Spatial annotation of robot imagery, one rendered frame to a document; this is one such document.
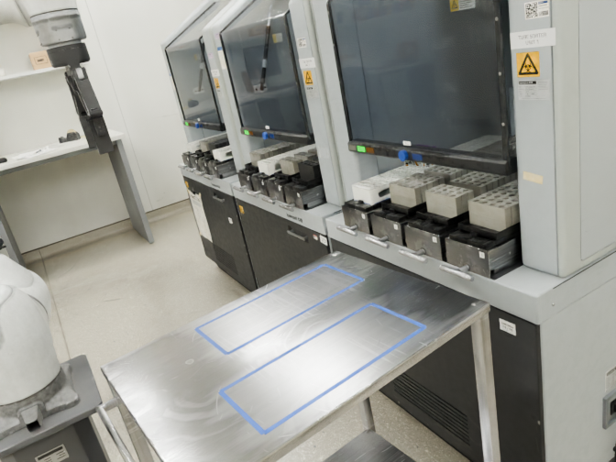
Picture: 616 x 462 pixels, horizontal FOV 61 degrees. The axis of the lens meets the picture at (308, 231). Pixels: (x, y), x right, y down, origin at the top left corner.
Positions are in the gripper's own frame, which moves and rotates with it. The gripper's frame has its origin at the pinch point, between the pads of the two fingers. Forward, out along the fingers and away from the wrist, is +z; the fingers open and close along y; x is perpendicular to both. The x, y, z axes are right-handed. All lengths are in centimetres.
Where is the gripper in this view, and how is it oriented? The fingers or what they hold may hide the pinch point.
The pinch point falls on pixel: (99, 144)
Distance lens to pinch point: 120.6
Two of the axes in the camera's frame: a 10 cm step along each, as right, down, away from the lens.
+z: 2.0, 9.1, 3.5
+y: 5.0, 2.2, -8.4
